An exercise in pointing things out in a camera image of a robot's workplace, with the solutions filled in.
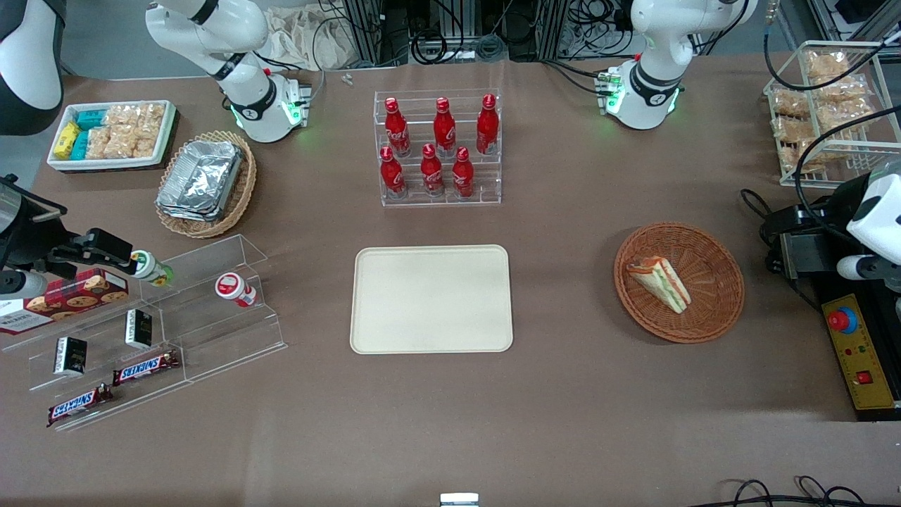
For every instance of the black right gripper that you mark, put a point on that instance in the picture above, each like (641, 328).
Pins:
(32, 238)

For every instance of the triangular sandwich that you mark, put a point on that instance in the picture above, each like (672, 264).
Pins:
(662, 285)

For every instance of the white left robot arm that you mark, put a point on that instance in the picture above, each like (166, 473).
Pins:
(654, 42)

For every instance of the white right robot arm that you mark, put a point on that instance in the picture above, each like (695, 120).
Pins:
(211, 28)

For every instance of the aluminium foil tray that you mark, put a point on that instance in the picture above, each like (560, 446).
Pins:
(190, 215)
(200, 176)

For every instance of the light wicker basket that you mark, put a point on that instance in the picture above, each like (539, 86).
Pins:
(243, 190)

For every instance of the beige plastic tray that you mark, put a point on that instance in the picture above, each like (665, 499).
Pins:
(431, 299)

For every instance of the brown wicker basket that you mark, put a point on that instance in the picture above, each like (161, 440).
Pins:
(711, 296)

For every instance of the red tartan cookie box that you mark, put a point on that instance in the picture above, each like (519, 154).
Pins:
(77, 292)

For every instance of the green label small bottle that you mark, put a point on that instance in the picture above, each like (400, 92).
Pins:
(151, 267)

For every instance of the small black box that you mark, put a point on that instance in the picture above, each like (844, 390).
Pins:
(139, 329)
(70, 355)

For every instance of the white rectangular snack bin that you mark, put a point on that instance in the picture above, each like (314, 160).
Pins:
(112, 163)

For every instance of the teal snack packet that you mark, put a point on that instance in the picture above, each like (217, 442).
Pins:
(80, 145)
(90, 120)

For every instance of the clear rice cracker pack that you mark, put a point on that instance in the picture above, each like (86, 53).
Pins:
(151, 116)
(123, 142)
(98, 142)
(121, 115)
(146, 142)

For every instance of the yellow snack packet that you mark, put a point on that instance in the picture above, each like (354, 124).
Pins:
(66, 141)

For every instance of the Snickers chocolate bar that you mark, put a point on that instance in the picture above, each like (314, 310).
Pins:
(144, 367)
(79, 405)

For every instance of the red cap small bottle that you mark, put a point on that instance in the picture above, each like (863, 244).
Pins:
(234, 289)

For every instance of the clear acrylic stepped shelf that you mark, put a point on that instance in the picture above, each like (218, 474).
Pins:
(211, 338)

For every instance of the beige cloth bag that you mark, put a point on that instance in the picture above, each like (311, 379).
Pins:
(303, 39)

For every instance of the red cola bottle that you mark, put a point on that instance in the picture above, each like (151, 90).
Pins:
(398, 134)
(392, 176)
(462, 176)
(487, 127)
(444, 130)
(432, 174)

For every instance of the clear acrylic bottle rack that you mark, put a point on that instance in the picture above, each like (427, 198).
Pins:
(486, 179)

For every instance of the bagged fried snack pack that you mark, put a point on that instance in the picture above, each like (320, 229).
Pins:
(794, 129)
(852, 113)
(841, 89)
(788, 156)
(820, 151)
(790, 103)
(827, 65)

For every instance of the black countertop appliance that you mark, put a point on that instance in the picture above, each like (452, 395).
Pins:
(809, 253)

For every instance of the red emergency stop button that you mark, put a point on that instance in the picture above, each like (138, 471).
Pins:
(842, 320)

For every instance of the yellow control panel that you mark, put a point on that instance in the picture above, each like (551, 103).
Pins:
(862, 359)

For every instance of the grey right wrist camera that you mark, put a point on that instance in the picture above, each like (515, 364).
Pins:
(21, 285)

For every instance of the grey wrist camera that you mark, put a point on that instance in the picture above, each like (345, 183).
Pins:
(21, 285)
(859, 267)

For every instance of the silver metal bracket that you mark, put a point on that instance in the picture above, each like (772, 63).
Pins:
(459, 500)

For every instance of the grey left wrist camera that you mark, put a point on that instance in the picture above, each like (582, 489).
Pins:
(859, 267)

